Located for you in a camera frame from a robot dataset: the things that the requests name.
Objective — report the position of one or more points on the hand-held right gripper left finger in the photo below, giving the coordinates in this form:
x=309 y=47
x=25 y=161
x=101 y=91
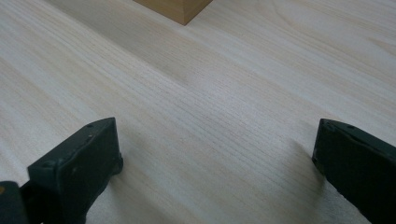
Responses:
x=79 y=165

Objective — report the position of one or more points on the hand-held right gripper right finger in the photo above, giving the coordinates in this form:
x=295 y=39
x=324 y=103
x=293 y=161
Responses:
x=358 y=165

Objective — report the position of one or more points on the brown wooden box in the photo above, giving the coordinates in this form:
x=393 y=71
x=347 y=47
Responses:
x=177 y=8

